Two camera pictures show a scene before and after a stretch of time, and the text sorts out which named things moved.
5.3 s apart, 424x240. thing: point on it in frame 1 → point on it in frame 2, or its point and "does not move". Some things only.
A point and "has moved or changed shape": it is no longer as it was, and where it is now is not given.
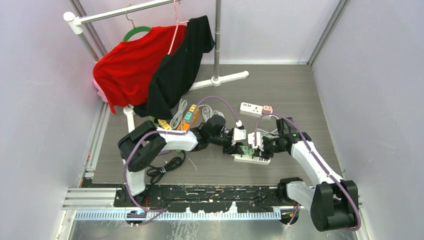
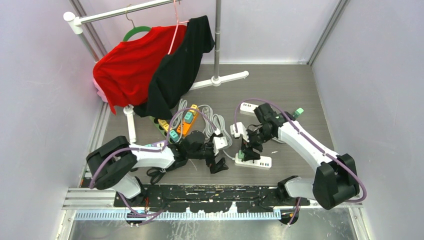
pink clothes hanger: [178, 22] does not move
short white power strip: [253, 109] does not move
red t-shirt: [124, 73] does not move
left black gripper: [232, 149] → [211, 162]
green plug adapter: [245, 149] has moved or changed shape
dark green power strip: [159, 127] does not move
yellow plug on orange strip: [192, 108] does not move
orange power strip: [185, 126] does not move
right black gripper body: [271, 146] → [256, 139]
